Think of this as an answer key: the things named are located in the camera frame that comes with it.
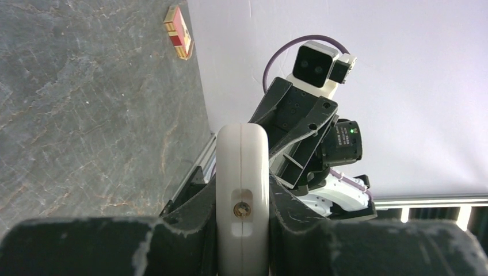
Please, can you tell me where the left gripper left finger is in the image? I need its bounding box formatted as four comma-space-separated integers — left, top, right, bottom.
1, 183, 217, 275

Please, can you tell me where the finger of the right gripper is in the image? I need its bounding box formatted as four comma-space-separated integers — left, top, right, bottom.
249, 77, 293, 123
269, 99, 338, 190

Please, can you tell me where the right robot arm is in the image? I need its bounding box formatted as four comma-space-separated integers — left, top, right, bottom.
250, 77, 378, 221

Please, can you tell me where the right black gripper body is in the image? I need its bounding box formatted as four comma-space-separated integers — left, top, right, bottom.
263, 86, 328, 141

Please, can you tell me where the red white remote control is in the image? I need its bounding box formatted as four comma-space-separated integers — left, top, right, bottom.
215, 123, 269, 275

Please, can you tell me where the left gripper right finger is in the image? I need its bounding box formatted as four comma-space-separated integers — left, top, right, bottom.
269, 175, 487, 275

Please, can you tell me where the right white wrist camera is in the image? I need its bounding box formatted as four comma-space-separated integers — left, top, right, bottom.
286, 40, 357, 99

